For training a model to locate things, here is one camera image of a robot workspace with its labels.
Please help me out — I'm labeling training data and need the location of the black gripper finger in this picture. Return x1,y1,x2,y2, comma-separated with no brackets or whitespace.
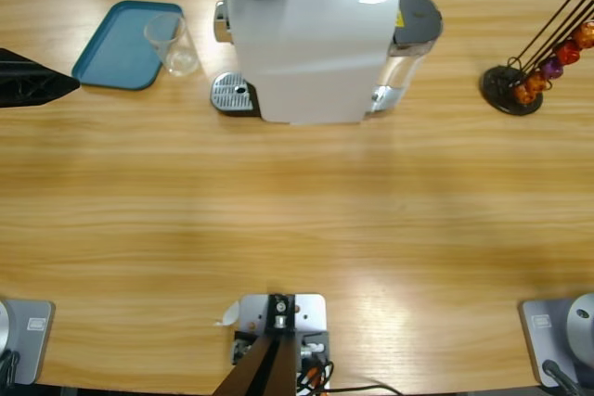
0,61,81,109
0,47,81,88

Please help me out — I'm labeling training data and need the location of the clear glass cup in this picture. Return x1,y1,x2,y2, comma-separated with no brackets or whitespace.
142,13,201,77

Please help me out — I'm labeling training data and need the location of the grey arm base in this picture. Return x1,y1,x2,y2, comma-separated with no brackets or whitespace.
0,299,56,387
518,292,594,389

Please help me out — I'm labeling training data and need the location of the white coffee machine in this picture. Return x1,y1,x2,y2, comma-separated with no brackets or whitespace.
211,0,401,127

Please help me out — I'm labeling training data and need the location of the orange coffee capsule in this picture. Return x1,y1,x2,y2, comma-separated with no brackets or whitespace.
571,20,594,50
523,71,549,94
514,84,536,107

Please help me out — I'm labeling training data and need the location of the purple coffee capsule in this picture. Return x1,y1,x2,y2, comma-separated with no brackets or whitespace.
540,57,564,81

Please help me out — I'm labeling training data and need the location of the teal plastic tray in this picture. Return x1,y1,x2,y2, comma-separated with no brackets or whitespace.
71,0,185,93

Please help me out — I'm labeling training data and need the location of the clear water tank grey lid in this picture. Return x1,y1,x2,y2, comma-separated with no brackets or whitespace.
380,0,444,91

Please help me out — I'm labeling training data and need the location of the black capsule stand with rods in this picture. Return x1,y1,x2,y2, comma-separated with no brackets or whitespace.
480,0,594,117

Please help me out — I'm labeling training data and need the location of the white tape tab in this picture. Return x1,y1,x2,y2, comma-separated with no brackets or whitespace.
213,300,241,327

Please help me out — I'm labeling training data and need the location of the black base cable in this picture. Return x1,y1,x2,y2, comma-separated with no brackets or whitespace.
0,350,20,388
541,358,581,396

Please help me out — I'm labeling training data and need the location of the white mount block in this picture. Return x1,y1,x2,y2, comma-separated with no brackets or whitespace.
231,292,331,392

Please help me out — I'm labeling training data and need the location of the dark mount post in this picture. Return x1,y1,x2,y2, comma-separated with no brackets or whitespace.
213,292,298,396

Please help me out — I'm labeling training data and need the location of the tangled black cable bundle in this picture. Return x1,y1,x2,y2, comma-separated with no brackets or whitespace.
295,357,336,396

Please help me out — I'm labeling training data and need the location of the long black cable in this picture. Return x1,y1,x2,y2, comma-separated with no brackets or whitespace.
331,383,401,393

